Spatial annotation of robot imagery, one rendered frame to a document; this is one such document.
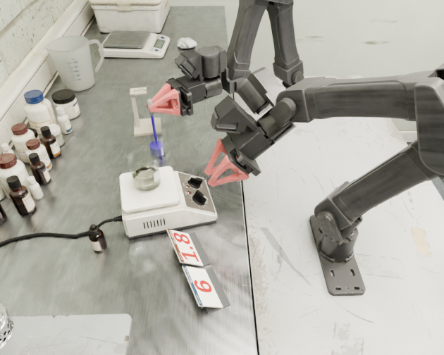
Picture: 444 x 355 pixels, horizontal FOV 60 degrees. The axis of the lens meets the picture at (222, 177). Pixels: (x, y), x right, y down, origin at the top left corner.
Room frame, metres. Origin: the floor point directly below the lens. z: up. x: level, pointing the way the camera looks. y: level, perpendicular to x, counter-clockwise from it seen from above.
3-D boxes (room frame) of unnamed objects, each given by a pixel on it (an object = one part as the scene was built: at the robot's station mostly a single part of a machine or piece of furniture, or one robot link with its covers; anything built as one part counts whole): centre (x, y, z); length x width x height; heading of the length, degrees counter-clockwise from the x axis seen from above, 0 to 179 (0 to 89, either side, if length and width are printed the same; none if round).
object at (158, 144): (0.83, 0.18, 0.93); 0.04 x 0.04 x 0.06
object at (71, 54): (1.23, 0.49, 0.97); 0.18 x 0.13 x 0.15; 120
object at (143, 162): (0.61, 0.16, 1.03); 0.07 x 0.06 x 0.08; 103
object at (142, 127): (0.95, 0.22, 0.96); 0.08 x 0.08 x 0.13; 9
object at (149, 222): (0.61, 0.13, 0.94); 0.22 x 0.13 x 0.08; 104
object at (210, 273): (0.40, 0.03, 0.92); 0.09 x 0.06 x 0.04; 23
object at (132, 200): (0.60, 0.16, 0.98); 0.12 x 0.12 x 0.01; 14
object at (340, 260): (0.49, -0.24, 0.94); 0.20 x 0.07 x 0.08; 1
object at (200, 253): (0.49, 0.07, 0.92); 0.09 x 0.06 x 0.04; 23
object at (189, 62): (0.89, 0.09, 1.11); 0.07 x 0.06 x 0.11; 33
